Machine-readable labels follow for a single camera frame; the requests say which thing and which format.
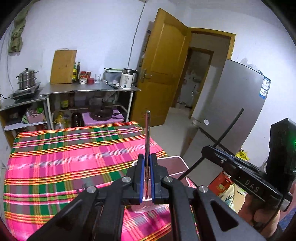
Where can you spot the white electric kettle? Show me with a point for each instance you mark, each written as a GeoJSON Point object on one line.
{"type": "Point", "coordinates": [128, 78]}

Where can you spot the grey plastic container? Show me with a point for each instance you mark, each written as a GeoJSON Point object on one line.
{"type": "Point", "coordinates": [112, 75]}

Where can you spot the person's right hand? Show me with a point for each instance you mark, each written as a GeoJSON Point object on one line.
{"type": "Point", "coordinates": [272, 231]}

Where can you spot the yellow wooden door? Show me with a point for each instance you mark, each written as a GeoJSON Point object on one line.
{"type": "Point", "coordinates": [162, 67]}

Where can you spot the stainless steel steamer pot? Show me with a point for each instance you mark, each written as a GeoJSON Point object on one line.
{"type": "Point", "coordinates": [26, 79]}

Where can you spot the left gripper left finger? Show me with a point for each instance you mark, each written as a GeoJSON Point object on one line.
{"type": "Point", "coordinates": [135, 190]}

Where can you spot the black induction cooker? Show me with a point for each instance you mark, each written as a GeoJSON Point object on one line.
{"type": "Point", "coordinates": [26, 93]}

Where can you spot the red lid jar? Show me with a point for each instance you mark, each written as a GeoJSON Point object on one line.
{"type": "Point", "coordinates": [83, 77]}

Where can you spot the dark oil bottle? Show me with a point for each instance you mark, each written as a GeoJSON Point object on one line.
{"type": "Point", "coordinates": [77, 72]}

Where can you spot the wooden cutting board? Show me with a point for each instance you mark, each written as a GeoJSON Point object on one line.
{"type": "Point", "coordinates": [62, 66]}

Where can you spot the yellow snack bag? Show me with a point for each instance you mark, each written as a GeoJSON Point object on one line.
{"type": "Point", "coordinates": [242, 155]}

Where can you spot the black wok on stool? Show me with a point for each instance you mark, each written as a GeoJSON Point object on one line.
{"type": "Point", "coordinates": [100, 113]}

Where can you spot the pink storage basket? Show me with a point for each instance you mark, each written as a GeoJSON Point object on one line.
{"type": "Point", "coordinates": [35, 115]}

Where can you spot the pink utensil basket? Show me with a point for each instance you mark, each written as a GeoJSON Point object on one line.
{"type": "Point", "coordinates": [175, 167]}

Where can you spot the metal chopstick dark handle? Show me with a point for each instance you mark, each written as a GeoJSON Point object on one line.
{"type": "Point", "coordinates": [147, 153]}

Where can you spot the pink plaid tablecloth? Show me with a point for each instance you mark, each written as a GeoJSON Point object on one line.
{"type": "Point", "coordinates": [46, 169]}

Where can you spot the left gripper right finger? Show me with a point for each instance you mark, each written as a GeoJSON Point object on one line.
{"type": "Point", "coordinates": [159, 193]}

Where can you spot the low side shelf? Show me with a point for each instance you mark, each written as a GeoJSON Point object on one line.
{"type": "Point", "coordinates": [14, 111]}

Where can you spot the purple plastic stool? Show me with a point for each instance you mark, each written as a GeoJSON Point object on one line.
{"type": "Point", "coordinates": [89, 120]}

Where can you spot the silver refrigerator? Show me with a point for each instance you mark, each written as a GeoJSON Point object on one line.
{"type": "Point", "coordinates": [239, 97]}

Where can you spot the green hanging cloth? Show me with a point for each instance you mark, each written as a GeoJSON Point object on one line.
{"type": "Point", "coordinates": [16, 42]}

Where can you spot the drinking glass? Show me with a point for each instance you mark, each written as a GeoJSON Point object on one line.
{"type": "Point", "coordinates": [97, 78]}

